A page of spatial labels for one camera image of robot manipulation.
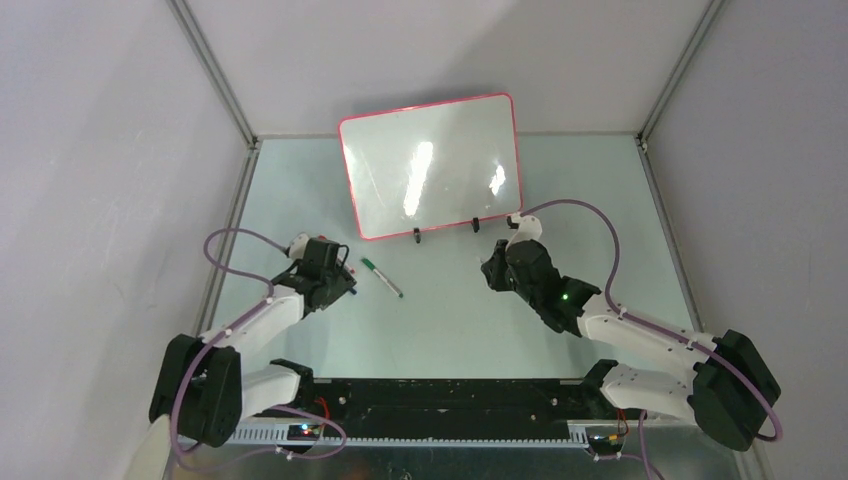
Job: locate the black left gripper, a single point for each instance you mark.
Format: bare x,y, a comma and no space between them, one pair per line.
343,281

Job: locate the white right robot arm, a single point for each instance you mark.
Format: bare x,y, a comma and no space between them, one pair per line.
719,384

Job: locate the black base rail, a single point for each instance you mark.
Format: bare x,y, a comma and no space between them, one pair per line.
457,408

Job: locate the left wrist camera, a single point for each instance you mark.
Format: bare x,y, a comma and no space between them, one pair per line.
296,248

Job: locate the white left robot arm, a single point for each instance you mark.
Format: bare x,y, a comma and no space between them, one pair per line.
208,384

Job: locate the aluminium frame profile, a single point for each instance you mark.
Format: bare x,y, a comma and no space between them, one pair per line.
286,434

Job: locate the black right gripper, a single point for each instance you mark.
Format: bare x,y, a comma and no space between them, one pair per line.
493,268

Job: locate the green cap marker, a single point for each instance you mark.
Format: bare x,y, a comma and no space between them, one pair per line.
382,277

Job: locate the pink framed whiteboard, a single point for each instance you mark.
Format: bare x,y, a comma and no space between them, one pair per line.
432,166

